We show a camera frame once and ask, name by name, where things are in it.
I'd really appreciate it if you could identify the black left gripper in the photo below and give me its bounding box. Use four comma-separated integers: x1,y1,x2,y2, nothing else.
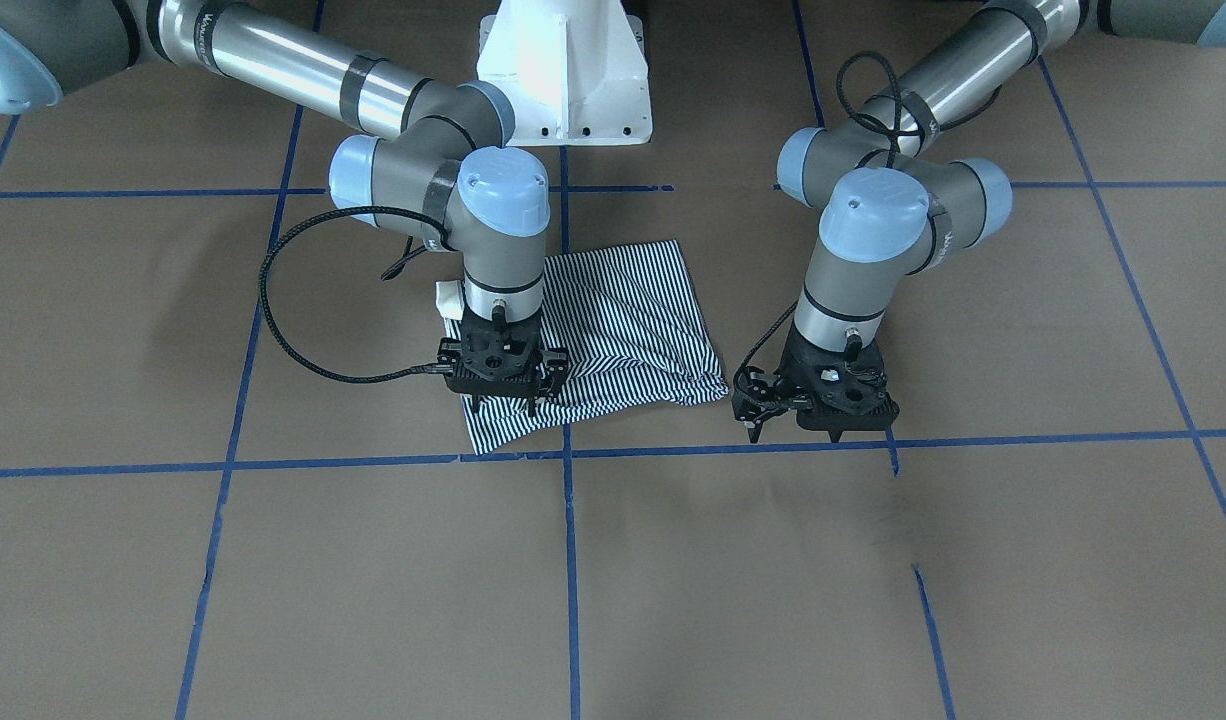
731,327,900,445

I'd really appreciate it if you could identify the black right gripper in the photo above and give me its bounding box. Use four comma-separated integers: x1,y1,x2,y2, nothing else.
438,310,571,418

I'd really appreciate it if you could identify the navy white striped polo shirt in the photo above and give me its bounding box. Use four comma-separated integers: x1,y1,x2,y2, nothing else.
462,240,729,454

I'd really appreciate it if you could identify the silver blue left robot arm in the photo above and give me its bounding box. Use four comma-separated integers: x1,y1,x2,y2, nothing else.
731,1,1226,442

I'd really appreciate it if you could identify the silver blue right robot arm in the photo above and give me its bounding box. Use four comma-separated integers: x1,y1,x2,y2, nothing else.
0,1,573,415

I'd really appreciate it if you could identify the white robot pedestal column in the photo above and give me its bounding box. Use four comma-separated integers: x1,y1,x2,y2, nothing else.
476,1,653,147

